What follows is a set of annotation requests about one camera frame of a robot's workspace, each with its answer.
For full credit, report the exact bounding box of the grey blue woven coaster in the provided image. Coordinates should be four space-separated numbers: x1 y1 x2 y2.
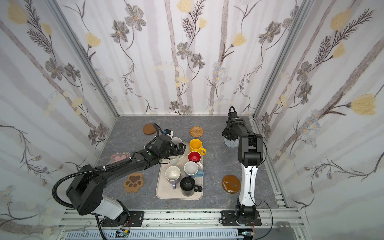
225 139 239 148

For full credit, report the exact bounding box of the woven rattan round coaster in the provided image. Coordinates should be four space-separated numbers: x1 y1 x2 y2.
190 126 204 138

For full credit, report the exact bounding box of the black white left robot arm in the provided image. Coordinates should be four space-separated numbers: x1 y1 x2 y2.
66 135 187 227

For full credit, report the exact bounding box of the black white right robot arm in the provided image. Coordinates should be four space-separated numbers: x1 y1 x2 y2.
222 106 265 226

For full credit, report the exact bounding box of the dark wooden round coaster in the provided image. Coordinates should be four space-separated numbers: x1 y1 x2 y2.
143 124 157 135

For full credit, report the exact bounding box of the brown paw shaped coaster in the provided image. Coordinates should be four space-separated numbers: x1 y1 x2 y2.
123 173 144 193

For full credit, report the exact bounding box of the pink flower shaped coaster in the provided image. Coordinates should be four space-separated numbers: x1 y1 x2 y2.
107 152 131 165

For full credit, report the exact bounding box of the glossy amber round coaster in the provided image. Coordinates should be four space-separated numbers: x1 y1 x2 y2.
222 175 241 194

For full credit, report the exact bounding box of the speckled white mug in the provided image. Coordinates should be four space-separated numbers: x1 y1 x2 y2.
172 137 183 145

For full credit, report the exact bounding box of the plain white mug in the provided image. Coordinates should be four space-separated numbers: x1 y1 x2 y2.
169 155 185 166

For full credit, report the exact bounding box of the white mug red inside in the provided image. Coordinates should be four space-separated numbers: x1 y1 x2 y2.
188 151 203 170

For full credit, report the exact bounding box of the yellow mug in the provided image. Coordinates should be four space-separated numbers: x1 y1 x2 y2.
189 139 207 156

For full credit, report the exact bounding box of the beige serving tray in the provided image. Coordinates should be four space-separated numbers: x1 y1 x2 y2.
156 143 204 201

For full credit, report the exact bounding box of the black mug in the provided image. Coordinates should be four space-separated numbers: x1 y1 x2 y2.
180 177 203 197

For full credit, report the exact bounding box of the white mug purple handle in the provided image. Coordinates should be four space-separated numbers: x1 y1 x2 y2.
165 166 181 190

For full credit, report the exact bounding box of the white mug blue handle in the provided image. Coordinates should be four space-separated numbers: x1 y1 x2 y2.
184 162 205 178

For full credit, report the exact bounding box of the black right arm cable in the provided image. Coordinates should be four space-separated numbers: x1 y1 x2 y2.
248 173 274 240

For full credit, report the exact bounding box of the white slotted cable duct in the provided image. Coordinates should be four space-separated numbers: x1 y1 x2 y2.
64 229 244 240

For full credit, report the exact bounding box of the aluminium mounting rail frame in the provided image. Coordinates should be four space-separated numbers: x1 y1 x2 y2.
55 208 307 240

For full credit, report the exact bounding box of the black corrugated cable conduit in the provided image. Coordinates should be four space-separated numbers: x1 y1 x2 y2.
51 166 109 210

